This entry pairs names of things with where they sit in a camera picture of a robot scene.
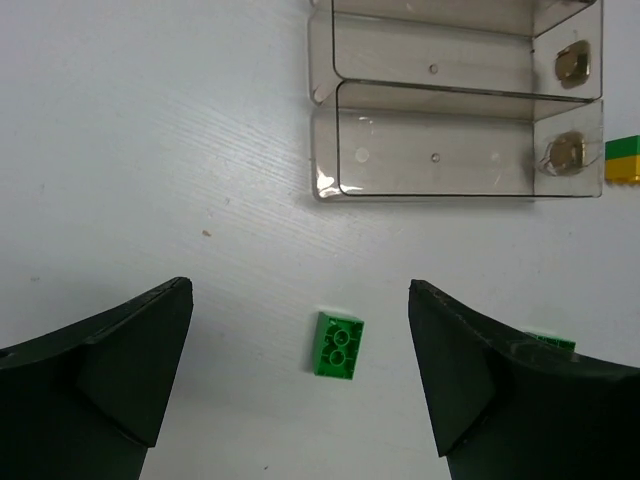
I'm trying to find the clear tiered plastic organizer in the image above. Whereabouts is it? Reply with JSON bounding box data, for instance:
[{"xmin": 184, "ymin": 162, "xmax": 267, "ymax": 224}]
[{"xmin": 308, "ymin": 1, "xmax": 605, "ymax": 201}]

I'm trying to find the yellow long lego brick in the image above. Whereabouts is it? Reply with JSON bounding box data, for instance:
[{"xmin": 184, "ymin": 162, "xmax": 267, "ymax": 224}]
[{"xmin": 605, "ymin": 155, "xmax": 640, "ymax": 186}]

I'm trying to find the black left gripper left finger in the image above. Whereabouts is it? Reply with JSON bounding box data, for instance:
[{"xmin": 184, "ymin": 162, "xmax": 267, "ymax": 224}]
[{"xmin": 1, "ymin": 277, "xmax": 193, "ymax": 479}]

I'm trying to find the green small lego brick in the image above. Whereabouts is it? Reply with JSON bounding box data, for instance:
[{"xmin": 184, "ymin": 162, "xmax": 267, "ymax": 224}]
[{"xmin": 605, "ymin": 135, "xmax": 640, "ymax": 161}]

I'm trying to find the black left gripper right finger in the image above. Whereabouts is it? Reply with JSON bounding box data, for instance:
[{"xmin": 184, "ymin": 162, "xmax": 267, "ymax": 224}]
[{"xmin": 408, "ymin": 280, "xmax": 639, "ymax": 479}]

